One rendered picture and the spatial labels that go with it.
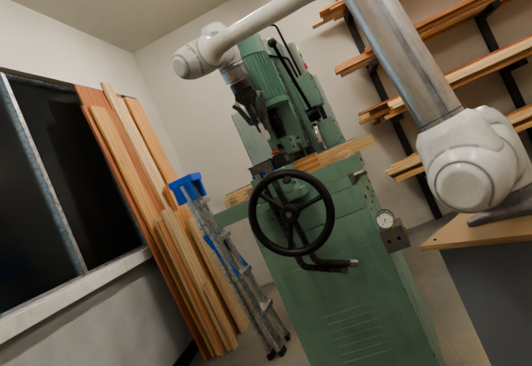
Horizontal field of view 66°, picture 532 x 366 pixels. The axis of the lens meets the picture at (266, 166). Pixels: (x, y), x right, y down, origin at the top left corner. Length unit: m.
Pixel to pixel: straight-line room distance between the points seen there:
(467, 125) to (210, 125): 3.43
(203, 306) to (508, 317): 2.11
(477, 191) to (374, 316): 0.83
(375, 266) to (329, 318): 0.26
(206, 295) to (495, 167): 2.33
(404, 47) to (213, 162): 3.36
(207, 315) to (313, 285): 1.47
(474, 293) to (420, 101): 0.54
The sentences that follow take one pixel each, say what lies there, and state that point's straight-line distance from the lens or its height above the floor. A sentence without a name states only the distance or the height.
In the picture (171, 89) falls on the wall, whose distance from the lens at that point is 4.36.
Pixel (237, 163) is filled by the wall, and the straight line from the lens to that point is 4.10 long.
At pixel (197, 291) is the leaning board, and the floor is 0.45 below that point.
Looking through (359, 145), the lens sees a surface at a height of 0.92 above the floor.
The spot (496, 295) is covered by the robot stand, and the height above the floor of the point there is 0.45.
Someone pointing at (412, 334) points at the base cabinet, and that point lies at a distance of 1.64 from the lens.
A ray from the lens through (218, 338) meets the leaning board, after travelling 2.99.
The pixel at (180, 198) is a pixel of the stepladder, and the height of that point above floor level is 1.05.
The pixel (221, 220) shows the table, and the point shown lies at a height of 0.87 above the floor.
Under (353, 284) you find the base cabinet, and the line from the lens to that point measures 1.57.
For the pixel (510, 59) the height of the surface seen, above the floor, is 1.04.
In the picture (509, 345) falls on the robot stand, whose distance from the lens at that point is 1.28.
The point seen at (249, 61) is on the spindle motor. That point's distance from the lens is 1.66.
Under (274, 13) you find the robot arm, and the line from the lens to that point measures 1.29.
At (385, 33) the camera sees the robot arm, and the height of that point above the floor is 1.13.
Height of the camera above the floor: 0.94
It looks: 2 degrees up
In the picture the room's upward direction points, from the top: 24 degrees counter-clockwise
